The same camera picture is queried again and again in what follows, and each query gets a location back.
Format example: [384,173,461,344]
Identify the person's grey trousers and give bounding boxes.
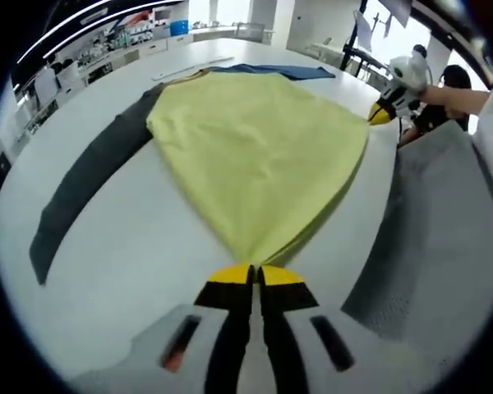
[339,121,493,342]

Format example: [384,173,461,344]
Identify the black stand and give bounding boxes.
[339,0,388,76]

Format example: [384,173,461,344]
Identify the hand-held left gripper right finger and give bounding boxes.
[256,265,436,394]

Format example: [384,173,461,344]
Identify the black box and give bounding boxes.
[0,150,12,195]

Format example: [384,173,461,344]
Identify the yellow blue grey garment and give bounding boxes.
[28,63,371,286]

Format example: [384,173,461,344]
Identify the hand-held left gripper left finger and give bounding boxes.
[71,263,256,394]

